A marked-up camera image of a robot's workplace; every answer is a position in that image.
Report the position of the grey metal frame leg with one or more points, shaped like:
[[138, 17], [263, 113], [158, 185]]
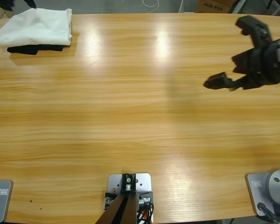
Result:
[[238, 5]]

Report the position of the dark camera post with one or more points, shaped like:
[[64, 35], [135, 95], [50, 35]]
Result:
[[116, 212]]

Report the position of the white Unitree t-shirt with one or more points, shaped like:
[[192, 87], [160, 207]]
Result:
[[37, 25]]

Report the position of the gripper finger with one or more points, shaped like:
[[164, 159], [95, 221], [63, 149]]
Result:
[[7, 4], [30, 2]]

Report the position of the black side bracket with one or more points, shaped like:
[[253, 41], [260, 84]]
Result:
[[145, 198], [110, 198]]

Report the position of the black clamp with pulley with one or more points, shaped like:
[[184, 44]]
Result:
[[128, 180]]

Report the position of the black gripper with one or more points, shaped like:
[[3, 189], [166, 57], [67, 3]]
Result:
[[259, 67]]

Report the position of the grey base plate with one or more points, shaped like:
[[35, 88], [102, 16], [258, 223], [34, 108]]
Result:
[[3, 200], [255, 193]]

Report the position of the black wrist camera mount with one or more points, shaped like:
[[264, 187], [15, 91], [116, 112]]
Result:
[[256, 28]]

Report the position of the black clothes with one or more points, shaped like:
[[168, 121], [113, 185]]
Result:
[[32, 48]]

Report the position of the cardboard box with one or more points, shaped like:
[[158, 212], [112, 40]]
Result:
[[212, 5]]

